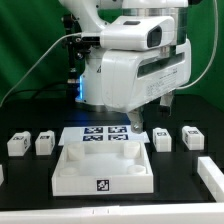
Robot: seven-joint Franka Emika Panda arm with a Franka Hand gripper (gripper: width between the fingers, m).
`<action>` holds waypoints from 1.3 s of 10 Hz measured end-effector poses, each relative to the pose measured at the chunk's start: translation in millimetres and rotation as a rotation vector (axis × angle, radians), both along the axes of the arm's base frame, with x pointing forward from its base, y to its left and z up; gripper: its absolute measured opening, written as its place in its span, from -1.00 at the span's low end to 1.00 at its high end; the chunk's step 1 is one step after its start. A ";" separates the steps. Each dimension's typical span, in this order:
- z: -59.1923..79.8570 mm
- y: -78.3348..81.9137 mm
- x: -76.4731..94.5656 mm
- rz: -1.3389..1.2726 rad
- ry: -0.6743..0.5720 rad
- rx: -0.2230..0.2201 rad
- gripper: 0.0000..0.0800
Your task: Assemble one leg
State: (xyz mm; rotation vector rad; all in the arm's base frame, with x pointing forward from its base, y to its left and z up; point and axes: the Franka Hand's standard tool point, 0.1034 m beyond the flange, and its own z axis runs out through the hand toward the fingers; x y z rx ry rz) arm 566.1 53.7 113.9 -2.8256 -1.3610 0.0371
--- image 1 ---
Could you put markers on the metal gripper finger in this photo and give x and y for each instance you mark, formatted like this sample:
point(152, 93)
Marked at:
point(136, 121)
point(167, 99)

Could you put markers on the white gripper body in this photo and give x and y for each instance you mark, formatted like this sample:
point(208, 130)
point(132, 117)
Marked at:
point(131, 79)

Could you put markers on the white square table top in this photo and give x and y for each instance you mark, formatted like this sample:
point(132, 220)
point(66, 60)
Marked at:
point(100, 168)

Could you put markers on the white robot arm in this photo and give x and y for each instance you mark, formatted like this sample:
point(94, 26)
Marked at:
point(135, 51)

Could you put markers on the white sheet with tags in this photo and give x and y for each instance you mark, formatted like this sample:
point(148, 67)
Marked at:
point(100, 133)

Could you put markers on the white right obstacle bar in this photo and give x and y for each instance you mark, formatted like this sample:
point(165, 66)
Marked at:
point(212, 177)

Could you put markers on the white front border bar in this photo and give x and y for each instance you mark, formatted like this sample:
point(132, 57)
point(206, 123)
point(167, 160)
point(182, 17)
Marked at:
point(195, 213)

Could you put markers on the white left edge block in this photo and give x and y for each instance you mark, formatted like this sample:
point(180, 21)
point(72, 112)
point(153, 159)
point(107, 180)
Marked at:
point(1, 175)

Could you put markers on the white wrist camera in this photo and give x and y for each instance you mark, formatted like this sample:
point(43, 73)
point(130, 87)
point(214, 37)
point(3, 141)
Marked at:
point(136, 33)

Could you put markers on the black camera on stand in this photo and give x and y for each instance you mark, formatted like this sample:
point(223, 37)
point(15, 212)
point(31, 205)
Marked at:
point(78, 49)

